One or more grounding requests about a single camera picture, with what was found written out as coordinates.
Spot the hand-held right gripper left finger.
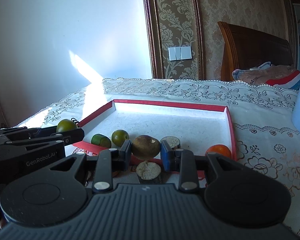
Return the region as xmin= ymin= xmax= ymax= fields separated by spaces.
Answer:
xmin=49 ymin=140 xmax=132 ymax=193

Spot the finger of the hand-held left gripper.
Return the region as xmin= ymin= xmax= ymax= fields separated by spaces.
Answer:
xmin=0 ymin=127 xmax=57 ymax=141
xmin=4 ymin=128 xmax=85 ymax=153

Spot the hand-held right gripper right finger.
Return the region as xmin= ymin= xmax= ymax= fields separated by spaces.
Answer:
xmin=160 ymin=140 xmax=243 ymax=192

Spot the round green fruit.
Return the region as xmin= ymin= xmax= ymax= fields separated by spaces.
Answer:
xmin=56 ymin=119 xmax=78 ymax=133
xmin=111 ymin=129 xmax=130 ymax=145

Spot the whole brown kiwi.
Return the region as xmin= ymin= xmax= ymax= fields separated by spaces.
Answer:
xmin=131 ymin=135 xmax=161 ymax=160

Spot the red-edged white tray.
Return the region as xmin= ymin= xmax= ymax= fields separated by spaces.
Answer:
xmin=72 ymin=99 xmax=237 ymax=178

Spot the cut green fruit piece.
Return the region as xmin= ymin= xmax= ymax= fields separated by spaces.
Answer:
xmin=91 ymin=134 xmax=112 ymax=148

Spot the orange tomato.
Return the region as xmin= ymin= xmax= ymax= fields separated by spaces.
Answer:
xmin=205 ymin=144 xmax=232 ymax=159

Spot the white lace tablecloth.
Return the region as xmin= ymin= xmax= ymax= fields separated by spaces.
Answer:
xmin=15 ymin=77 xmax=300 ymax=235

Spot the light blue cloth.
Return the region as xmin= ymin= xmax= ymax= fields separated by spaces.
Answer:
xmin=232 ymin=62 xmax=273 ymax=81

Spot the pink quilt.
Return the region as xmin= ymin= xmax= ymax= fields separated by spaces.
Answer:
xmin=240 ymin=65 xmax=297 ymax=85

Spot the brown wooden headboard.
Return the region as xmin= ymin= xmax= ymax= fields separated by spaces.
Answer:
xmin=217 ymin=21 xmax=294 ymax=82

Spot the red white blue striped cloth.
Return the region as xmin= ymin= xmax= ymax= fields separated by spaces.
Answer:
xmin=265 ymin=70 xmax=300 ymax=90

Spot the white wall switch panel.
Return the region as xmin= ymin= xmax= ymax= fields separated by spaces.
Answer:
xmin=168 ymin=46 xmax=192 ymax=61

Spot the gold ornate wall frame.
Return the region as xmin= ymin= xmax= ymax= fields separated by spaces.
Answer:
xmin=140 ymin=0 xmax=205 ymax=80

